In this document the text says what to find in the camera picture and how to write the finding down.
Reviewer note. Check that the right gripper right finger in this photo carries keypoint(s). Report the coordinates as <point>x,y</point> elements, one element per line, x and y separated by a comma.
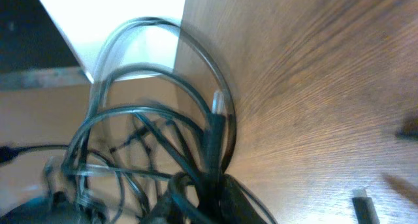
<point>234,205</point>

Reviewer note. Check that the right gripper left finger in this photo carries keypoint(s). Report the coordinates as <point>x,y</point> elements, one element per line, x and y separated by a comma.
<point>167,209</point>

